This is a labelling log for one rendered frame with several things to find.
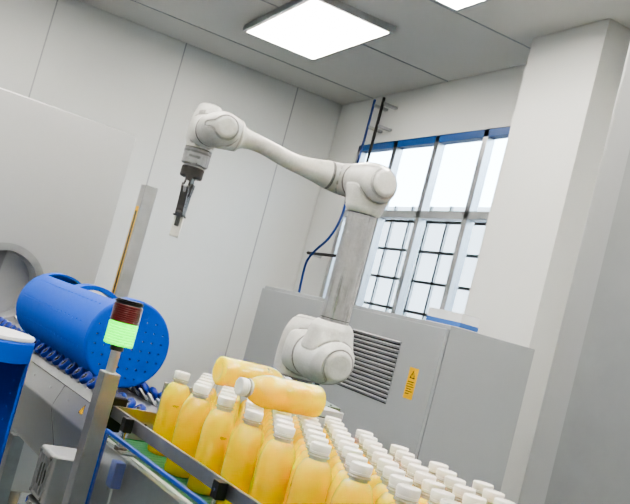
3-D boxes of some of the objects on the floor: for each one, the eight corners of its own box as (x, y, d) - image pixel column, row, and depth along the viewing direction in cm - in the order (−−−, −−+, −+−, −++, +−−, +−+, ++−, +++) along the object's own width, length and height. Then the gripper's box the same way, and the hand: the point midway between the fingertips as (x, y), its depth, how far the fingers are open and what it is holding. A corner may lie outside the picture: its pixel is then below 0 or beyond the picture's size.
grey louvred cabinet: (274, 508, 590) (329, 302, 600) (460, 655, 397) (535, 349, 407) (202, 497, 566) (259, 283, 577) (361, 648, 373) (444, 323, 384)
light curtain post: (48, 561, 378) (153, 188, 390) (52, 566, 373) (158, 188, 385) (34, 560, 375) (141, 184, 387) (38, 565, 370) (146, 184, 382)
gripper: (185, 166, 289) (165, 235, 288) (180, 160, 276) (159, 232, 275) (206, 172, 289) (187, 241, 288) (202, 166, 276) (182, 238, 275)
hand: (176, 226), depth 282 cm, fingers closed
